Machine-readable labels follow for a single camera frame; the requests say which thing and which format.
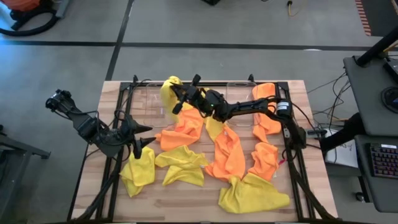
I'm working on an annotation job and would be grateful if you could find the black desk device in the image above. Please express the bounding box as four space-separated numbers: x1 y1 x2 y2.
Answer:
382 57 398 84

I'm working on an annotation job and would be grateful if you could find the round black pad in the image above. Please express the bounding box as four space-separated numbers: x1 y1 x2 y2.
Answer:
380 86 398 114

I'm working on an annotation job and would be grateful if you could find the clear plastic basket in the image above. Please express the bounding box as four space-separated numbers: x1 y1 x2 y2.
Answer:
226 81 257 128
144 81 180 129

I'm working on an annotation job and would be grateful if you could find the white paper sheet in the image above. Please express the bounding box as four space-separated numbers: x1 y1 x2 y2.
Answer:
323 129 359 169

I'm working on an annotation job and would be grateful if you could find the gray power adapter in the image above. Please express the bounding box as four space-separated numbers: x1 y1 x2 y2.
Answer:
306 128 328 139

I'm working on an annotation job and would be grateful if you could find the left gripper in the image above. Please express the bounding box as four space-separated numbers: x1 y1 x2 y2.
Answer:
116 113 157 160

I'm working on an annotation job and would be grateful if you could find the dark metal stand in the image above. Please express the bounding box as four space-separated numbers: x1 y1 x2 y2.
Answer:
0 124 52 224

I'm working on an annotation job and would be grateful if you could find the gray desk top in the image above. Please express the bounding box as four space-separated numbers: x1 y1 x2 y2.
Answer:
343 55 398 138
354 134 398 214

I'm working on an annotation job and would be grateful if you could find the gray metal post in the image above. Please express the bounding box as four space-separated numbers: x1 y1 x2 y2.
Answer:
55 0 71 18

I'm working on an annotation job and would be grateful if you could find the yellow microfiber towel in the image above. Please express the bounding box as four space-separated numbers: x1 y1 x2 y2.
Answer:
159 75 185 124
218 172 291 215
119 146 156 198
182 88 226 142
154 144 210 187

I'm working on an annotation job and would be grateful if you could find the black aluminium table frame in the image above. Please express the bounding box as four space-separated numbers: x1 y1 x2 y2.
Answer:
67 73 338 223

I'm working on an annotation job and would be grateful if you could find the yellow cable with black plug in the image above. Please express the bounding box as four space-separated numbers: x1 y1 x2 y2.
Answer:
286 0 303 17

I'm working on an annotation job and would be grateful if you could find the black desk foot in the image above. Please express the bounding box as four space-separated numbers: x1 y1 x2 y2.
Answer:
319 111 368 154

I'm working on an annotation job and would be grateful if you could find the black backlit keyboard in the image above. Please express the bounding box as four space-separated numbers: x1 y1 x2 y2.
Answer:
368 142 398 180

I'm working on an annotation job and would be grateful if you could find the orange vacuum cleaner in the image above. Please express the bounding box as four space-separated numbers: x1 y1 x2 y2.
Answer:
0 0 41 12

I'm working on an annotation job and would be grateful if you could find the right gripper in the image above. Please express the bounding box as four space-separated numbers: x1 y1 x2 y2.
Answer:
170 73 226 122

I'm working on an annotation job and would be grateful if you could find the black vacuum hose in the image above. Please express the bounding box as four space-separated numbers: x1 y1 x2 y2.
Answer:
0 7 60 37

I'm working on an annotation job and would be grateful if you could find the black pole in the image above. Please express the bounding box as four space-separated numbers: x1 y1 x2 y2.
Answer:
355 26 398 68

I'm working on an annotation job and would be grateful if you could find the dark mat orange striped edge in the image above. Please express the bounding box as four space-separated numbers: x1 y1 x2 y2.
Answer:
354 0 398 37

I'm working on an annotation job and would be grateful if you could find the orange microfiber towel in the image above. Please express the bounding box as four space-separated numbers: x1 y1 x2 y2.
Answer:
204 124 247 183
247 142 280 183
251 82 283 144
154 107 206 152

